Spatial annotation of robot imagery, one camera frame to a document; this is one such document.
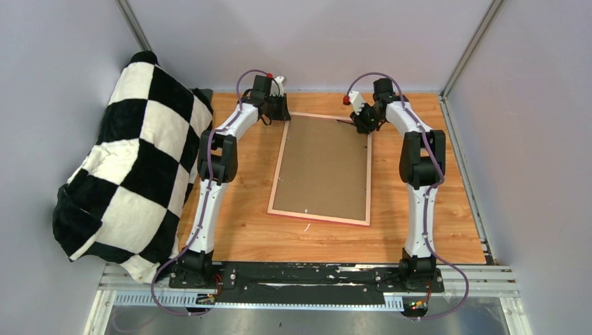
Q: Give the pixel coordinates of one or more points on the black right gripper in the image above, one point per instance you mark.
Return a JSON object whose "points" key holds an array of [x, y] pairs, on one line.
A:
{"points": [[360, 124]]}

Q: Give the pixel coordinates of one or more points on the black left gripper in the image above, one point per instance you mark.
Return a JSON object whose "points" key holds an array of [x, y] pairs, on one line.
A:
{"points": [[283, 114]]}

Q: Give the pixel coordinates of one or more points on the pink handled screwdriver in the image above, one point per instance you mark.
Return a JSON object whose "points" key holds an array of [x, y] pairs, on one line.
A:
{"points": [[345, 122]]}

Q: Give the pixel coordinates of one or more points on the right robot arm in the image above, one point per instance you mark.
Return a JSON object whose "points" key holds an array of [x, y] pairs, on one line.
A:
{"points": [[421, 169]]}

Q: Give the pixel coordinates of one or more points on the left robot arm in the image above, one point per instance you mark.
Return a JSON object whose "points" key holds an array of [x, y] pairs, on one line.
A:
{"points": [[217, 167]]}

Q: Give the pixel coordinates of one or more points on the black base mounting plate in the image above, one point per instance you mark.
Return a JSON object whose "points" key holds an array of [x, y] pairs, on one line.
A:
{"points": [[310, 283]]}

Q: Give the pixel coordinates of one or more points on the black white checkered pillow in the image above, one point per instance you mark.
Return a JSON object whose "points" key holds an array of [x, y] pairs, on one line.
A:
{"points": [[124, 203]]}

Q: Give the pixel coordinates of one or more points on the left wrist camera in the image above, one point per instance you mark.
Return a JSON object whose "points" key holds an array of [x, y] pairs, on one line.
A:
{"points": [[277, 88]]}

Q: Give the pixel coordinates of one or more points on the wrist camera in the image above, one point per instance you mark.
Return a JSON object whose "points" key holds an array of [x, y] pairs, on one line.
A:
{"points": [[277, 88], [355, 100]]}

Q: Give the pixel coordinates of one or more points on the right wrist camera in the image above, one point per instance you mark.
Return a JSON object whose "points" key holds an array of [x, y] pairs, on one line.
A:
{"points": [[355, 100]]}

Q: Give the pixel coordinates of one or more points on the brown frame backing board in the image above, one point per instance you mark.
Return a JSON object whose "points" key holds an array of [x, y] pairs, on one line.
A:
{"points": [[323, 171]]}

